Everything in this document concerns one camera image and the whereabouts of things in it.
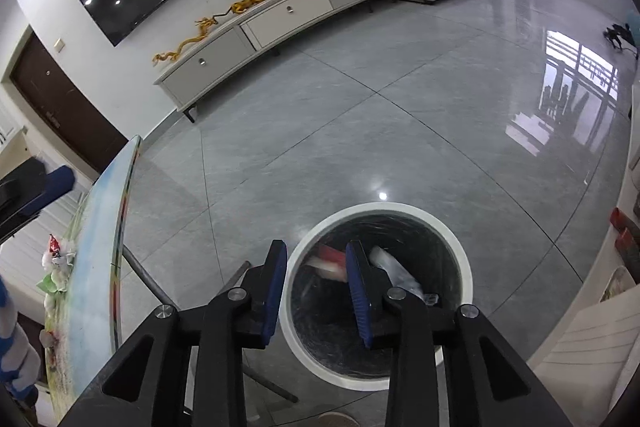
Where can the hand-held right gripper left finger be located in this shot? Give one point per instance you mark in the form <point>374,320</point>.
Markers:
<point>274,294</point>

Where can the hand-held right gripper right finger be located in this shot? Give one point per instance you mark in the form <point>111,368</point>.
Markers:
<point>358,294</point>

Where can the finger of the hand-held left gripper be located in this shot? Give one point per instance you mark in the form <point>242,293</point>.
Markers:
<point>22,177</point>
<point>54,185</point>

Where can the white round trash bin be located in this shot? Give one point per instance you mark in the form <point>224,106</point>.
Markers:
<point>380,307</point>

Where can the red and white packet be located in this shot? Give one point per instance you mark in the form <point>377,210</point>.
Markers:
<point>331,263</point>

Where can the clear plastic wrapper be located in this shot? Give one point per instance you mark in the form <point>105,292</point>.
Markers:
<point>400,274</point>

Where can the person's left forearm striped sleeve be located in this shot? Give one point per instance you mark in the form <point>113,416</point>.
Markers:
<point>14,347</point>

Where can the red and white wrapper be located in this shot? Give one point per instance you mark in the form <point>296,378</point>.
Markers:
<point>56,251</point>

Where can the dark brown door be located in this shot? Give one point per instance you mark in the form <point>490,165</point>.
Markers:
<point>60,107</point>

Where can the glass table with printed top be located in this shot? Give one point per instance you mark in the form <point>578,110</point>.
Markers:
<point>95,267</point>

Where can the green and white wrapper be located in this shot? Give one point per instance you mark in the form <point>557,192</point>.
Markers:
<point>50,283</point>

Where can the metal table leg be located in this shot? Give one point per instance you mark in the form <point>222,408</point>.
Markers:
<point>147,277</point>

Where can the long golden dragon ornament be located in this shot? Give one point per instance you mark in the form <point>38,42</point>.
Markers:
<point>192,38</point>

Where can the white side cabinet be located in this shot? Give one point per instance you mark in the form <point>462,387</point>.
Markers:
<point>595,342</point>

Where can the white television cabinet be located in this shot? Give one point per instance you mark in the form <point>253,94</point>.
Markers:
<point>260,27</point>

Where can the short golden dragon ornament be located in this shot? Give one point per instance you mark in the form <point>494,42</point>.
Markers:
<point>246,2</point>

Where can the dark red box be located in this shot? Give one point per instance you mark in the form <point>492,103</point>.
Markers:
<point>627,247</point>

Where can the black object on floor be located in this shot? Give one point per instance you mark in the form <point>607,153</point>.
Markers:
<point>619,34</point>

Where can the white wall switch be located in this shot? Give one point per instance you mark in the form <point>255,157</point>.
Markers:
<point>59,44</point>

